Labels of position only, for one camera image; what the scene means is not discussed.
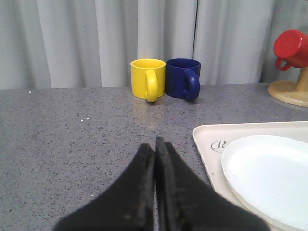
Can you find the wooden mug tree stand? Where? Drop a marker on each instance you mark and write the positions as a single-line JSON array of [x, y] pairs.
[[291, 92]]

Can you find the grey pleated curtain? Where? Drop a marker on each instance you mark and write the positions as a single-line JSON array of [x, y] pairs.
[[91, 43]]

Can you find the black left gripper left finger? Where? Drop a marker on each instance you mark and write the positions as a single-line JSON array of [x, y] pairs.
[[127, 205]]

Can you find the white round plate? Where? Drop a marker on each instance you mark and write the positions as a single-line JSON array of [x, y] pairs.
[[269, 176]]

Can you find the beige rabbit serving tray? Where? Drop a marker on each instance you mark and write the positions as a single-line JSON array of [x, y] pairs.
[[212, 140]]

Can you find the yellow mug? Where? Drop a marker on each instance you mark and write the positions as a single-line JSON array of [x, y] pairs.
[[148, 78]]

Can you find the red ribbed mug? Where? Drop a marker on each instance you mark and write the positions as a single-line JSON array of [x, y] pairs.
[[291, 49]]

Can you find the dark blue mug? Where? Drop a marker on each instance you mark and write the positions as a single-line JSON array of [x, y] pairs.
[[182, 78]]

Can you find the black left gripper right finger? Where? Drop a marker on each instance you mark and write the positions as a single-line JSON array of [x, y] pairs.
[[185, 203]]

